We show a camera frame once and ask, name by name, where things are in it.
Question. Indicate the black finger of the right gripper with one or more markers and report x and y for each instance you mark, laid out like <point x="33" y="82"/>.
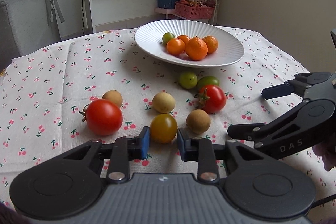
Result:
<point x="244" y="131"/>

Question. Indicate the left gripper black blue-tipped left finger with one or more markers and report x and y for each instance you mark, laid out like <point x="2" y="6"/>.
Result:
<point x="126" y="149"/>

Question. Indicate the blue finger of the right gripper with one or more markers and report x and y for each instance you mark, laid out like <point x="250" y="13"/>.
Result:
<point x="277" y="91"/>

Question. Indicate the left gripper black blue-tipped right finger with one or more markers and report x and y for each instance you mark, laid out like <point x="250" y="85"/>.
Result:
<point x="199" y="150"/>

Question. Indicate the brown longan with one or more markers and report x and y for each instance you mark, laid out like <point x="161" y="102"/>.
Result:
<point x="198" y="121"/>

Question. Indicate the big red tomato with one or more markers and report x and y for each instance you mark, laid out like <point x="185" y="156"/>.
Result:
<point x="103" y="117"/>

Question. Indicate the yellow-brown tomato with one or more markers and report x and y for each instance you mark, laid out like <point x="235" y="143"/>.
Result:
<point x="163" y="129"/>

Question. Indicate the red tomato with stem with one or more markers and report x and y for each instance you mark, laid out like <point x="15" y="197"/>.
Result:
<point x="211" y="99"/>

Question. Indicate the tan longan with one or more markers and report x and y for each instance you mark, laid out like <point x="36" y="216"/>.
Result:
<point x="113" y="96"/>

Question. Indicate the pale yellow longan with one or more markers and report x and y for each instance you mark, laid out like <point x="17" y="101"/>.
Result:
<point x="163" y="102"/>

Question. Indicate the light green tomato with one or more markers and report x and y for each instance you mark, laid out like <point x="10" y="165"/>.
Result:
<point x="188" y="80"/>

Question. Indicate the orange mandarin with stem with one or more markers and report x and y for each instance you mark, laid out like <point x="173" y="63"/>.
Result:
<point x="212" y="43"/>

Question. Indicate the orange cherry tomato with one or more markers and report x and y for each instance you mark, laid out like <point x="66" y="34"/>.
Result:
<point x="175" y="46"/>

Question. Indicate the dark green tomato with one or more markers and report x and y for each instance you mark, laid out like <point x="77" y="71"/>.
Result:
<point x="167" y="37"/>

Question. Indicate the person's right hand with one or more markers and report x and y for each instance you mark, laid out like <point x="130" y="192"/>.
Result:
<point x="328" y="159"/>

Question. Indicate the cherry print tablecloth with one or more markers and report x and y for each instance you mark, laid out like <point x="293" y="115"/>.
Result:
<point x="42" y="94"/>

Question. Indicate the large orange mandarin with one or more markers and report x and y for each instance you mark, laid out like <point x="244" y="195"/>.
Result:
<point x="196" y="49"/>

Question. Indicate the small orange tomato in plate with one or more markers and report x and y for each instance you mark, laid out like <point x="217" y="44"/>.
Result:
<point x="184" y="38"/>

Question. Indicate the white ribbed plate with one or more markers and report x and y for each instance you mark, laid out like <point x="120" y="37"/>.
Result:
<point x="149" y="39"/>

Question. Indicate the red plastic basket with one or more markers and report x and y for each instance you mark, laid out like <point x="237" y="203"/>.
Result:
<point x="192" y="12"/>

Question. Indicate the blue plastic basket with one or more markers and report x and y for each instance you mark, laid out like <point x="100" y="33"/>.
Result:
<point x="167" y="4"/>

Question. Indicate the grey sofa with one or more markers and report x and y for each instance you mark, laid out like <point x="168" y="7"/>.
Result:
<point x="26" y="26"/>

